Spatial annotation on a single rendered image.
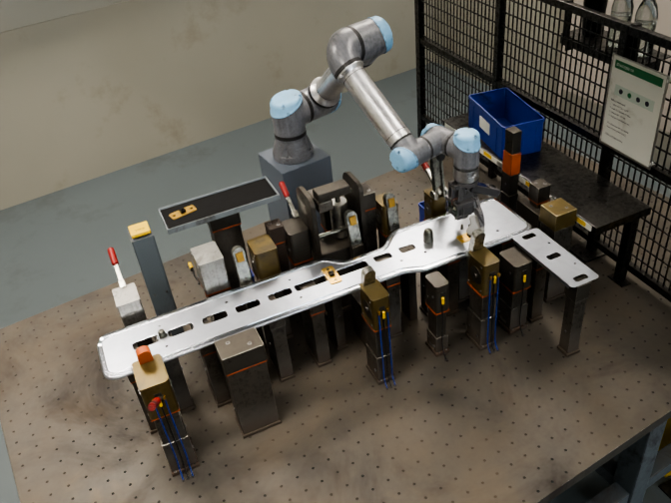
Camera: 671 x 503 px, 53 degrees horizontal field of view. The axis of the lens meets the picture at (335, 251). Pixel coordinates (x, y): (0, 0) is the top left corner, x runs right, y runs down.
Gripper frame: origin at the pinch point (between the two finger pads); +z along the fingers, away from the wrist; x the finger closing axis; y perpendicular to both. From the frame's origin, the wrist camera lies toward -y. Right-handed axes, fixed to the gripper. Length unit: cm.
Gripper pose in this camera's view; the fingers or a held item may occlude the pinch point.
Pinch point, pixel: (470, 231)
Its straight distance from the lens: 220.2
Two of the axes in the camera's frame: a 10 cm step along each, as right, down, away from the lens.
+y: -9.1, 3.2, -2.8
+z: 0.9, 7.9, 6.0
